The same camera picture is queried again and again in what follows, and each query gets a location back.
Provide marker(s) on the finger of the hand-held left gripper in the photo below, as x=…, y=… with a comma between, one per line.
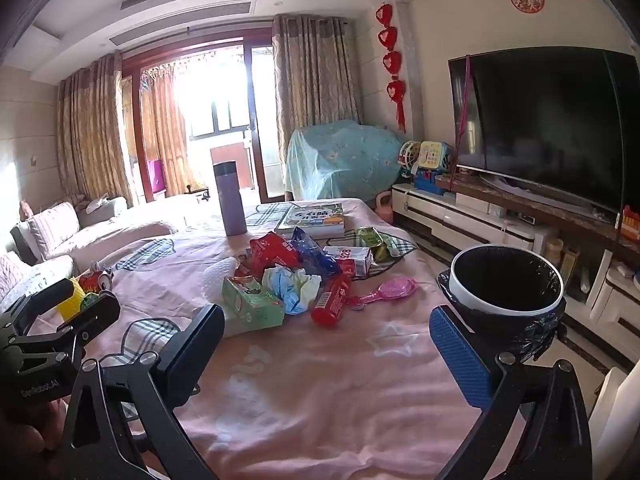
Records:
x=95, y=317
x=40, y=300

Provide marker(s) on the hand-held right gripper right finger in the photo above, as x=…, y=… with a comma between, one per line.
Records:
x=457, y=355

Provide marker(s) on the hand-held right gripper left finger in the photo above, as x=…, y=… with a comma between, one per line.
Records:
x=200, y=340

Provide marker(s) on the yellow wrapper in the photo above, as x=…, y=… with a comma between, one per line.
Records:
x=75, y=300

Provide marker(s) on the green tissue packet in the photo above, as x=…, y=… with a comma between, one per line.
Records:
x=250, y=305

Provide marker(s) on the white bubble wrap bag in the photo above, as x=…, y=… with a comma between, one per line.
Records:
x=217, y=275

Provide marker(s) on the white bin with black liner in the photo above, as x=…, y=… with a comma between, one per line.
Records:
x=505, y=272

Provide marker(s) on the white and blue bag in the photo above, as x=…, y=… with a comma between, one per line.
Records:
x=292, y=287

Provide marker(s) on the red snack packet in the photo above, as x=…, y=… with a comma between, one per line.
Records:
x=270, y=252

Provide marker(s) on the red plastic bottle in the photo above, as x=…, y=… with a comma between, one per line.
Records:
x=330, y=305

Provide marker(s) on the blue snack packet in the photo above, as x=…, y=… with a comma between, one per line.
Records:
x=312, y=255

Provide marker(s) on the white and red carton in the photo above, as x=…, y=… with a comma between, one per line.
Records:
x=350, y=259

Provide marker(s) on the person's left hand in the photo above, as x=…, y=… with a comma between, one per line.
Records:
x=37, y=430

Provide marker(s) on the red drink can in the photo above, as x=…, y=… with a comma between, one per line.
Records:
x=92, y=282

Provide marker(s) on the pink pillow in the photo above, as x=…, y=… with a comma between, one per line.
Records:
x=52, y=227

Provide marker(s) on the pale pink sofa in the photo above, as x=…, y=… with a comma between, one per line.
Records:
x=100, y=235

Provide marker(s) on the pink hairbrush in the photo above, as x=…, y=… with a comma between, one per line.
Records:
x=395, y=287

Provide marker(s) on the clothes heap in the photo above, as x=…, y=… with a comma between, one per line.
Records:
x=100, y=204

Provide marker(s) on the white television cabinet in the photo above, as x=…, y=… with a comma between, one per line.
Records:
x=450, y=220

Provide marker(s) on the glass jar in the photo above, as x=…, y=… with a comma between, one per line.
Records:
x=553, y=251

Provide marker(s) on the purple thermos flask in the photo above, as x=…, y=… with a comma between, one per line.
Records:
x=230, y=200

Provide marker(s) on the yellow wicker box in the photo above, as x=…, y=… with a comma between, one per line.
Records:
x=570, y=266

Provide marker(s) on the green snack packet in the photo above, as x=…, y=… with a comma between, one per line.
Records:
x=370, y=237

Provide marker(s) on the small black device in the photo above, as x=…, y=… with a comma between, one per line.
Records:
x=526, y=218

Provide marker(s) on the white box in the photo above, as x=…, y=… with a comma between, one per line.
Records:
x=472, y=202

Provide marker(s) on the thick white book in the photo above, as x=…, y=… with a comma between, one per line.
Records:
x=310, y=232

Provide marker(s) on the magenta box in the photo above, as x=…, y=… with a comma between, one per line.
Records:
x=156, y=176

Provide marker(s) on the white furniture panel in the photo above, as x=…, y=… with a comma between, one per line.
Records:
x=607, y=420

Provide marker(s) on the green cover book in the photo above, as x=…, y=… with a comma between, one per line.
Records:
x=310, y=215

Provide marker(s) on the blue toy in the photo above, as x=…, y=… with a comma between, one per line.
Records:
x=429, y=182

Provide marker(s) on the reddish brown cabinet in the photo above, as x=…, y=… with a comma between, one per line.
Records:
x=231, y=165

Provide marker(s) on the beige patterned curtain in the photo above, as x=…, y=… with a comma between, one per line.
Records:
x=315, y=75
x=95, y=130

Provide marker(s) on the sheer orange curtain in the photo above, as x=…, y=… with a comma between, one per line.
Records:
x=165, y=130

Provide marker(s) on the yellow toy house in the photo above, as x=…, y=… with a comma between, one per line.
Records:
x=433, y=155

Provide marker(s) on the white and green basket toy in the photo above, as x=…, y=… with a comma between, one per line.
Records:
x=410, y=157

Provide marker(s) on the wooden sliding glass door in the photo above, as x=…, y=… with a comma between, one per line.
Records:
x=254, y=135

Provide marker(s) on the red and yellow toy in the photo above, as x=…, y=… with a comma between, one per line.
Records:
x=631, y=224

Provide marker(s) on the teal cloth furniture cover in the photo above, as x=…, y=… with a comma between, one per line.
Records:
x=345, y=160

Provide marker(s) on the black flat television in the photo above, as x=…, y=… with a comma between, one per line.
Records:
x=550, y=120

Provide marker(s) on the ceiling air vent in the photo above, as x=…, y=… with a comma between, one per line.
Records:
x=180, y=22

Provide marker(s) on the red hanging heart decoration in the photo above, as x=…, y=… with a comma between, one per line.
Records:
x=387, y=37

